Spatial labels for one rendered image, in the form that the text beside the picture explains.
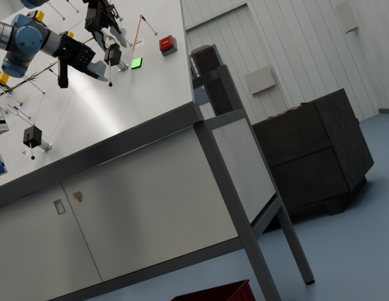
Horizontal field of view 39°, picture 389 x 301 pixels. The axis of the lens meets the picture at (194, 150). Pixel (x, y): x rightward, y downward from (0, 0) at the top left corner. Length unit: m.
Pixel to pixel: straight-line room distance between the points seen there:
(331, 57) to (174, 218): 8.11
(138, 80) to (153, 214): 0.47
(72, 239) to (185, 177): 0.51
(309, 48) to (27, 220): 8.08
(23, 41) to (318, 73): 8.39
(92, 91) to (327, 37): 7.98
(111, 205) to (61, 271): 0.34
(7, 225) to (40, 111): 0.45
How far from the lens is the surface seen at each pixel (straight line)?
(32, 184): 2.08
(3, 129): 1.36
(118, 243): 2.01
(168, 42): 1.96
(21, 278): 2.27
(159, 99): 1.86
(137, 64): 2.02
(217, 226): 1.86
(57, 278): 2.18
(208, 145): 1.81
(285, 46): 9.80
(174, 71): 1.90
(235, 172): 1.92
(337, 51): 9.84
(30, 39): 1.66
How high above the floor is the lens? 0.74
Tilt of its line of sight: 1 degrees down
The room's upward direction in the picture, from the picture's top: 22 degrees counter-clockwise
